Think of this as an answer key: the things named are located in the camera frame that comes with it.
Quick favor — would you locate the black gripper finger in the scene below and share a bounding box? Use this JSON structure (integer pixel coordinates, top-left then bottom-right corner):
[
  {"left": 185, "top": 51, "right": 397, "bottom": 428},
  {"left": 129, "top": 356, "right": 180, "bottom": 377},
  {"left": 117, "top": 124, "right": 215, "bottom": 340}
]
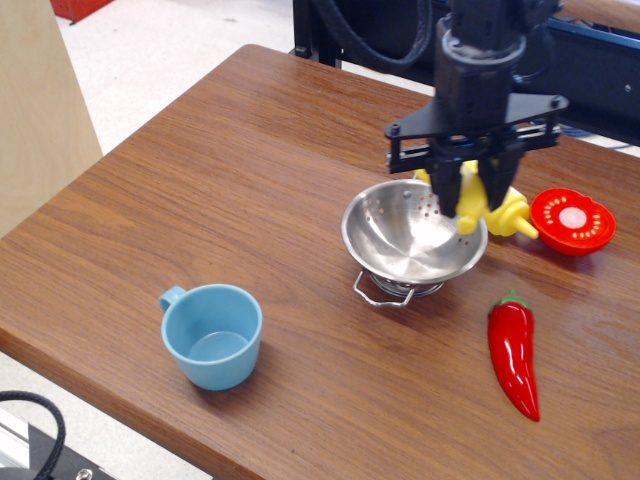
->
[
  {"left": 478, "top": 149, "right": 523, "bottom": 211},
  {"left": 429, "top": 161, "right": 462, "bottom": 218}
]

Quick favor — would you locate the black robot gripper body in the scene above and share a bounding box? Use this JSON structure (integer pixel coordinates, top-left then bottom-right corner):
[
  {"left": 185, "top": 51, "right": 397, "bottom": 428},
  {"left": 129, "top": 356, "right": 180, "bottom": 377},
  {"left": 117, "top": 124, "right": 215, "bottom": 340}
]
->
[{"left": 385, "top": 14, "right": 569, "bottom": 173}]

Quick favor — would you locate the yellow plastic toy banana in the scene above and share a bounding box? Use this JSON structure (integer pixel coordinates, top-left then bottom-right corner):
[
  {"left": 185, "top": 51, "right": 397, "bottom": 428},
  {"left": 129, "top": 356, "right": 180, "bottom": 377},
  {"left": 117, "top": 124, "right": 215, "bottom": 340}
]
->
[{"left": 456, "top": 160, "right": 500, "bottom": 235}]

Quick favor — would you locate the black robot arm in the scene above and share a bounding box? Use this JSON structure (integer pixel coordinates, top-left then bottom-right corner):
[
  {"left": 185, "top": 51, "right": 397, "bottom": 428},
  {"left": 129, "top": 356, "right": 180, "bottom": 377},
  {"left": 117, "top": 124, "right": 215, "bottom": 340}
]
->
[{"left": 385, "top": 1, "right": 569, "bottom": 218}]

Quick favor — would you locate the stainless steel colander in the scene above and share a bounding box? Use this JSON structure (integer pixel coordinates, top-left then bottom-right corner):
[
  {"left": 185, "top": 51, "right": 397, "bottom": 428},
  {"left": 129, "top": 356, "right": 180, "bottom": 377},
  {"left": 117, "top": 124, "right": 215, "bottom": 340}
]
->
[{"left": 341, "top": 179, "right": 489, "bottom": 308}]

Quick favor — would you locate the yellow mustard squeeze bottle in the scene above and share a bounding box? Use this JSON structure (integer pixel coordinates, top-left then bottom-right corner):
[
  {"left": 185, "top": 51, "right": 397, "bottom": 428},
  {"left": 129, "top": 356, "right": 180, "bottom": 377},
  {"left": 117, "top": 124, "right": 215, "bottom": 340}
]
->
[{"left": 413, "top": 168, "right": 540, "bottom": 240}]

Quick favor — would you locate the red toy tomato half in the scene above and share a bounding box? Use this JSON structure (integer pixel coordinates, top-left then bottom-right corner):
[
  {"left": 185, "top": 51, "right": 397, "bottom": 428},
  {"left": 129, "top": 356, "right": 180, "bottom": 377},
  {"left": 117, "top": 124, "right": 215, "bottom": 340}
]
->
[{"left": 530, "top": 187, "right": 617, "bottom": 257}]

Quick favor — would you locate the red toy chili pepper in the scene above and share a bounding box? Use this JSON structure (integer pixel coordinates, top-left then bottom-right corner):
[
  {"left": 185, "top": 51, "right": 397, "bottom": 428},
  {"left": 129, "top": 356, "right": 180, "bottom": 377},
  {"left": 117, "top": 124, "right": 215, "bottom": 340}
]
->
[{"left": 488, "top": 290, "right": 540, "bottom": 422}]

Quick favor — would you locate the light blue plastic cup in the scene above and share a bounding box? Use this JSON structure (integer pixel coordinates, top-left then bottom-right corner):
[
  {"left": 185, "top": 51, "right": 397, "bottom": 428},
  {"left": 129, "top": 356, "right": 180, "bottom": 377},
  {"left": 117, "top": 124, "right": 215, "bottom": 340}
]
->
[{"left": 159, "top": 284, "right": 263, "bottom": 391}]

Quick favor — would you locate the light wooden panel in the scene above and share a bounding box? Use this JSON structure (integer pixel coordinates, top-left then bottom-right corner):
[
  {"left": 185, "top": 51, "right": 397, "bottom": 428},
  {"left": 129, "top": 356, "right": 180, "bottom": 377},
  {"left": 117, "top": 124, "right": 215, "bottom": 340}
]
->
[{"left": 1, "top": 1, "right": 102, "bottom": 234}]

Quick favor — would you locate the red plastic crate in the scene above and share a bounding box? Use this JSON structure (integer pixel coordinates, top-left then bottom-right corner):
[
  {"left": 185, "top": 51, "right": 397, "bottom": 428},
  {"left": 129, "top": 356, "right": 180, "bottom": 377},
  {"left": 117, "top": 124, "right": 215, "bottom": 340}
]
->
[{"left": 51, "top": 0, "right": 113, "bottom": 22}]

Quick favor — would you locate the black metal frame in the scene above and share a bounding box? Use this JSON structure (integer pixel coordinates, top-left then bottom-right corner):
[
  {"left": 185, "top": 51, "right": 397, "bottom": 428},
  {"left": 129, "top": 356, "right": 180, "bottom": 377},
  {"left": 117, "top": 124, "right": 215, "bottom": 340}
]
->
[{"left": 293, "top": 1, "right": 639, "bottom": 145}]

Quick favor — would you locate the black braided cable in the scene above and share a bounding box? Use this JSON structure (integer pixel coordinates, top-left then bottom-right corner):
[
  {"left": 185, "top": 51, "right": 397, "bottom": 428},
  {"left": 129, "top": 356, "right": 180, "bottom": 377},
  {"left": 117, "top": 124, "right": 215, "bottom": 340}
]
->
[{"left": 0, "top": 0, "right": 436, "bottom": 480}]

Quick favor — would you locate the aluminium camera mount base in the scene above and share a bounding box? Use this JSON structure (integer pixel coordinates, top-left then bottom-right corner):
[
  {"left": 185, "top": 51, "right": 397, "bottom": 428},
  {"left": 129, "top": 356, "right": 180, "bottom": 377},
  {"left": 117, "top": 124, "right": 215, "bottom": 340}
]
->
[{"left": 0, "top": 407, "right": 119, "bottom": 480}]

